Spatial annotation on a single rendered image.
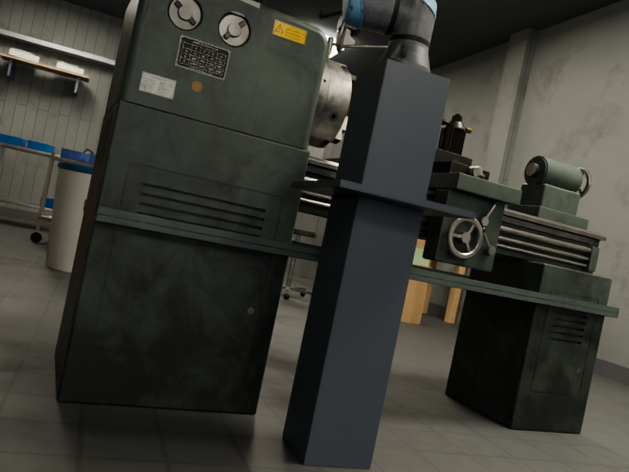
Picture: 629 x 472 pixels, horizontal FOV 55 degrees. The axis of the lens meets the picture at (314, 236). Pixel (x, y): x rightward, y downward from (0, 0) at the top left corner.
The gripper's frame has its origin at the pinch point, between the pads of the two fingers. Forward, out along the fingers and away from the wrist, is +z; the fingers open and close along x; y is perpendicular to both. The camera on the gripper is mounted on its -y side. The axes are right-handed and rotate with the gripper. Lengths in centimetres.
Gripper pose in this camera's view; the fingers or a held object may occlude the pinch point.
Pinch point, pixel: (338, 50)
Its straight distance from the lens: 234.0
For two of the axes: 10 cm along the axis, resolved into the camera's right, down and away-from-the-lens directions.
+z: -1.6, 9.8, -1.0
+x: -2.8, 0.6, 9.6
